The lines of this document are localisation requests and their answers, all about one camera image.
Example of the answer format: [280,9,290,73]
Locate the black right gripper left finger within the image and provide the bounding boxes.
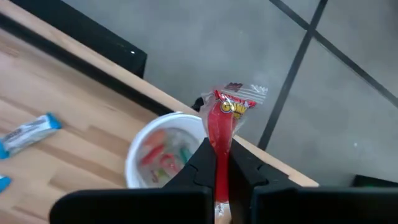
[163,138,217,224]

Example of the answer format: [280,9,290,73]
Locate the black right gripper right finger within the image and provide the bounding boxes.
[229,139,301,224]

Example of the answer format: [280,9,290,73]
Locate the green gummy candy packet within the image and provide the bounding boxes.
[150,169,172,184]
[179,146,194,164]

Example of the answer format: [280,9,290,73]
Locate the red gummy candy packet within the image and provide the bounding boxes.
[200,82,269,224]
[139,144,166,166]
[160,154,180,175]

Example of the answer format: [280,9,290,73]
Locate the white jack-o-lantern bucket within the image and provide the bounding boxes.
[124,111,208,190]

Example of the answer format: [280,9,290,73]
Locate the blue white chocolate bar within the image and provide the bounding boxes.
[0,175,12,194]
[0,112,63,160]

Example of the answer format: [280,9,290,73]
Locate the black hook clamp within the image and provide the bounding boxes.
[190,96,205,113]

